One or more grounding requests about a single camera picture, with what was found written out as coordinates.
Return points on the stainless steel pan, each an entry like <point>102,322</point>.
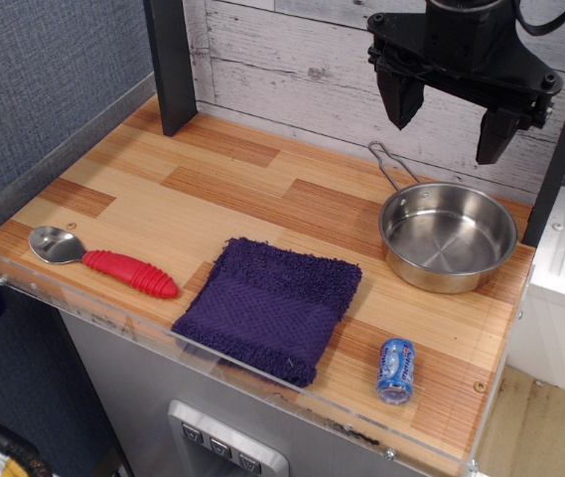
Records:
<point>443,237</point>

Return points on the dark grey left post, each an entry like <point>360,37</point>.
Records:
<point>169,46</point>

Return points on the purple towel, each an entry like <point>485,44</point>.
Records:
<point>272,309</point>

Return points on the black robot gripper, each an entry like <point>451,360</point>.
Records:
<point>471,50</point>

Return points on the clear acrylic guard rail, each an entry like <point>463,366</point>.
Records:
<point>120,184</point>

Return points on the blue gum container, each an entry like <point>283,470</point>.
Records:
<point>395,376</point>

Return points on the red-handled metal spoon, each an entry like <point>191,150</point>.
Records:
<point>57,246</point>

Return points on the silver dispenser button panel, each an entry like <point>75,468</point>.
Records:
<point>225,442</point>

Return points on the yellow and black object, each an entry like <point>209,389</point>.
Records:
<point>9,454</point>

